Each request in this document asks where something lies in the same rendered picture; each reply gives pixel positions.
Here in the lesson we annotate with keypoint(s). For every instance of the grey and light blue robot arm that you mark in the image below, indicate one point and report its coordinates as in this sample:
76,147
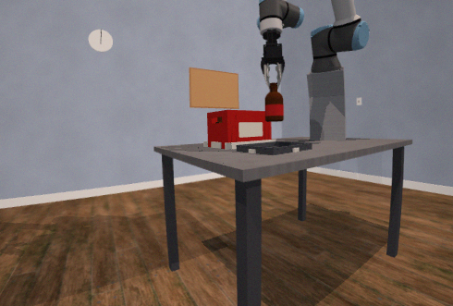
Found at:
348,33

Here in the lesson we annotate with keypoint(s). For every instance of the red crate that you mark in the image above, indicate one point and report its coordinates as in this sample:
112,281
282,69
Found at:
237,125

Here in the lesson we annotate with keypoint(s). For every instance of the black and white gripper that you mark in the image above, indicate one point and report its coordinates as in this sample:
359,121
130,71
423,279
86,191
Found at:
272,51

